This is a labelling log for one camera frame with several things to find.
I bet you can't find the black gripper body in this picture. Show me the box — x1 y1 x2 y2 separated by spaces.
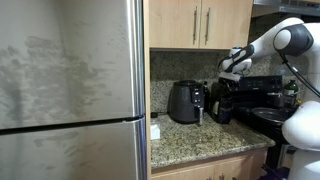
220 79 239 94

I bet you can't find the black whey protein packet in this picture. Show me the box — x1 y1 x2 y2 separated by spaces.
210 83 232 124

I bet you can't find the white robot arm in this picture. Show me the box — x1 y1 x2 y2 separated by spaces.
220 17 320 180

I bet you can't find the dark glass bottle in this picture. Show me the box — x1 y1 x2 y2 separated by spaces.
203 81 210 113

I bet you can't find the black electric stove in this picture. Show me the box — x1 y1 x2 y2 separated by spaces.
230 75 295 168

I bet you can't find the black frying pan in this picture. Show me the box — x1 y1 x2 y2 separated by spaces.
251 107 291 125

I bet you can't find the black air fryer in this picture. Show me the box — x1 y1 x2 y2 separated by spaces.
168 80 204 124

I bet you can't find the green glass bottle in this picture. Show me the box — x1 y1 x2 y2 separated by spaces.
284 80 299 96

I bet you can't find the wooden lower cabinet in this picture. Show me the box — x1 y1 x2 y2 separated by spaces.
151 148 267 180

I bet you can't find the wooden cabinet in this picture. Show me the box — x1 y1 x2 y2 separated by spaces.
151 148 267 180
149 0 253 49

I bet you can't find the range hood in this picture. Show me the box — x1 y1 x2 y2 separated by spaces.
252 0 320 17

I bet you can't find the wooden upper cabinet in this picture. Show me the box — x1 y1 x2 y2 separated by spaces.
149 0 253 49

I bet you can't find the stainless steel refrigerator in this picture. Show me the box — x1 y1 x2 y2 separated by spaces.
0 0 147 180

